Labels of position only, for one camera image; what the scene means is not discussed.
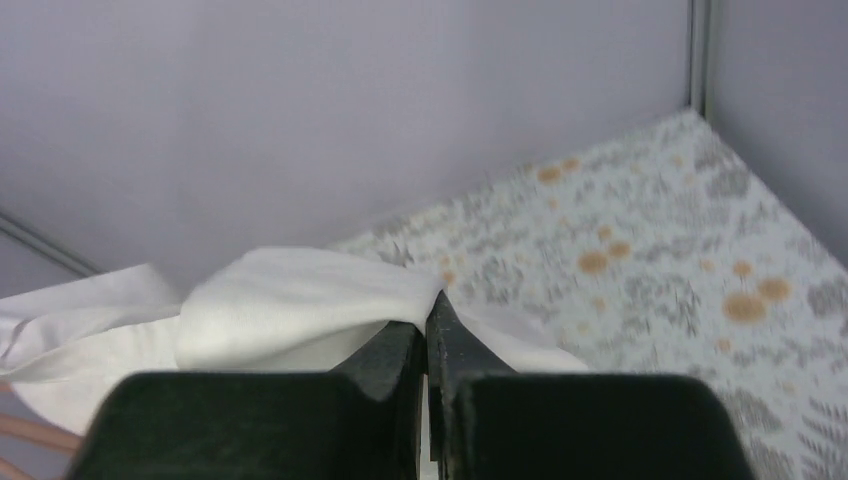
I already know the white shirt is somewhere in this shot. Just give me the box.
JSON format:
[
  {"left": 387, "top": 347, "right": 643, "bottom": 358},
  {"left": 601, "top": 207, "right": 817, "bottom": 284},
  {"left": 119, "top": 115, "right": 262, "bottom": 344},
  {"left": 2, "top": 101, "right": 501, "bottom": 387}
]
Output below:
[{"left": 0, "top": 246, "right": 591, "bottom": 439}]

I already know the pink music stand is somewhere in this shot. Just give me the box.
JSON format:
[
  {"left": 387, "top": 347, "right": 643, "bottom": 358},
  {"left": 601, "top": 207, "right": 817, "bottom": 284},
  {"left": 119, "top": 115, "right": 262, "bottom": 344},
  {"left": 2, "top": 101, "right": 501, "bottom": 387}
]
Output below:
[{"left": 1, "top": 382, "right": 81, "bottom": 479}]

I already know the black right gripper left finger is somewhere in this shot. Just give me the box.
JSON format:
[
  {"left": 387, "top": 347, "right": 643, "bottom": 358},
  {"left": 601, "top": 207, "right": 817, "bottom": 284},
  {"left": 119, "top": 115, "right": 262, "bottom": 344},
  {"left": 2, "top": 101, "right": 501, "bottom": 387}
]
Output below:
[{"left": 67, "top": 322, "right": 424, "bottom": 479}]

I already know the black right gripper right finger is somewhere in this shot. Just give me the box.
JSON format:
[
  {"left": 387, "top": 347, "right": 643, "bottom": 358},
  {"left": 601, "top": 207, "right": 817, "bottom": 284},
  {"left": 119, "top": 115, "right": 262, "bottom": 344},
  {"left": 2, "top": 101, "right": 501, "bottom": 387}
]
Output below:
[{"left": 426, "top": 294, "right": 754, "bottom": 479}]

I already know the floral patterned table mat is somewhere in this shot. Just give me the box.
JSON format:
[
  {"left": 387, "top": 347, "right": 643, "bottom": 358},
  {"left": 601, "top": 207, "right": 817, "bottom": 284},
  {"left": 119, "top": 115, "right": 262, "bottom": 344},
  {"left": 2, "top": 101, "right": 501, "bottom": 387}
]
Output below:
[{"left": 335, "top": 111, "right": 847, "bottom": 479}]

